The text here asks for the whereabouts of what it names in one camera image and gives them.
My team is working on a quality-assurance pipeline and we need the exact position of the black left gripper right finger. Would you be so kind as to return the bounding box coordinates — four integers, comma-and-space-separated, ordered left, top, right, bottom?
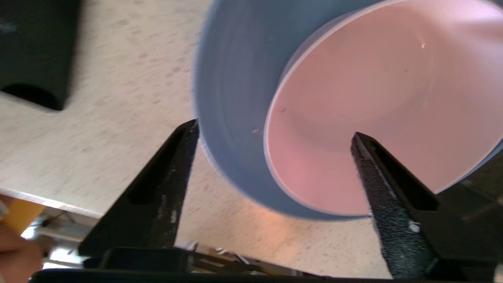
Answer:
351, 132, 503, 280

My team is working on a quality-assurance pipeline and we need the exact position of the black induction cooktop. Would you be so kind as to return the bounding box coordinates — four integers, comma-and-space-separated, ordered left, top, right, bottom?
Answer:
0, 0, 83, 112

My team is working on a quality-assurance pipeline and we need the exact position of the orange seat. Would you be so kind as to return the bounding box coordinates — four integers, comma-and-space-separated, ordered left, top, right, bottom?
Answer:
0, 196, 46, 235

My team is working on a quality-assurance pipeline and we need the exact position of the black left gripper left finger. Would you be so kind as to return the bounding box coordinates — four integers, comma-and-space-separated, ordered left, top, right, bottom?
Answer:
78, 119, 200, 258

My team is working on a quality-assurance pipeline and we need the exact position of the pink bowl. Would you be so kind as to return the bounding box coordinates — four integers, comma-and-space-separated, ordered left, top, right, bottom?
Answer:
263, 0, 503, 216

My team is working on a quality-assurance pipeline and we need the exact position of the blue-grey plate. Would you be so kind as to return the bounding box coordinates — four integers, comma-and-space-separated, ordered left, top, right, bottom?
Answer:
193, 0, 503, 221

